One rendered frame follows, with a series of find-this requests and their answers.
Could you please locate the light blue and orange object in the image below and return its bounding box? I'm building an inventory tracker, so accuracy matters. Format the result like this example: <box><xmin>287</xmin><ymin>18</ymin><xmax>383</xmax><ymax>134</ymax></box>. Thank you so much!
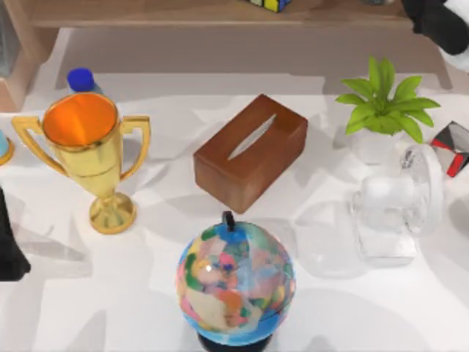
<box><xmin>0</xmin><ymin>131</ymin><xmax>16</xmax><ymax>166</ymax></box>

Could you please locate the red black and grey box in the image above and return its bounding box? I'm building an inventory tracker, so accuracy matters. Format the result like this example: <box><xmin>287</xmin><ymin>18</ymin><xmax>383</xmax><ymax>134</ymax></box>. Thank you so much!
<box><xmin>429</xmin><ymin>120</ymin><xmax>469</xmax><ymax>178</ymax></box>

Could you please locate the colourful world globe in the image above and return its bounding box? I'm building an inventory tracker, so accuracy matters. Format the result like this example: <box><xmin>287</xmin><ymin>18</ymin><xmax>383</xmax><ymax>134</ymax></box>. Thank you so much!
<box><xmin>176</xmin><ymin>210</ymin><xmax>297</xmax><ymax>352</ymax></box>

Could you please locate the wooden shelf unit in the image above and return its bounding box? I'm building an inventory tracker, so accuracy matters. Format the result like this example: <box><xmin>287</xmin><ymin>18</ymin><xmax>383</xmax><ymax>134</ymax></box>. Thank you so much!
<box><xmin>0</xmin><ymin>0</ymin><xmax>454</xmax><ymax>113</ymax></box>

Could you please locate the colourful puzzle cube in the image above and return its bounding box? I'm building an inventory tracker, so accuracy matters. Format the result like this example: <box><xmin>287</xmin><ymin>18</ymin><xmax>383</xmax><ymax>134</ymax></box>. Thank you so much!
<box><xmin>244</xmin><ymin>0</ymin><xmax>294</xmax><ymax>13</ymax></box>

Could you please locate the gold trophy cup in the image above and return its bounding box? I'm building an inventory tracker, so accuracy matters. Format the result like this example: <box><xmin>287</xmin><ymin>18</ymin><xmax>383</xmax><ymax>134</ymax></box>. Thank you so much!
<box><xmin>11</xmin><ymin>92</ymin><xmax>152</xmax><ymax>235</ymax></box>

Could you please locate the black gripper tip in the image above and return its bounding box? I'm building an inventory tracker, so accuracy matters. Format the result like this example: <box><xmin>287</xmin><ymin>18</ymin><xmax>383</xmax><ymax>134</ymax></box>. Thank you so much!
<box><xmin>0</xmin><ymin>186</ymin><xmax>32</xmax><ymax>283</ymax></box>

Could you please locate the blue capped bottle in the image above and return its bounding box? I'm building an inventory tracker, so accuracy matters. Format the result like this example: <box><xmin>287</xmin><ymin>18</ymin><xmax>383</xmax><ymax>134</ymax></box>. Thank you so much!
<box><xmin>66</xmin><ymin>67</ymin><xmax>106</xmax><ymax>97</ymax></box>

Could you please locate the brown wooden tissue box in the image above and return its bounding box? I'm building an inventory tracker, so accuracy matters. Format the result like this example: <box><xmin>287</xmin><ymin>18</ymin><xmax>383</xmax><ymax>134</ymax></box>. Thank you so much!
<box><xmin>193</xmin><ymin>93</ymin><xmax>309</xmax><ymax>215</ymax></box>

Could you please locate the green plant in white pot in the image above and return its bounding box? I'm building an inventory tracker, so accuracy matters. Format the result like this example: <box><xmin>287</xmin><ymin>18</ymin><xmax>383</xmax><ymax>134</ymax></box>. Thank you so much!
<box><xmin>334</xmin><ymin>55</ymin><xmax>442</xmax><ymax>165</ymax></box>

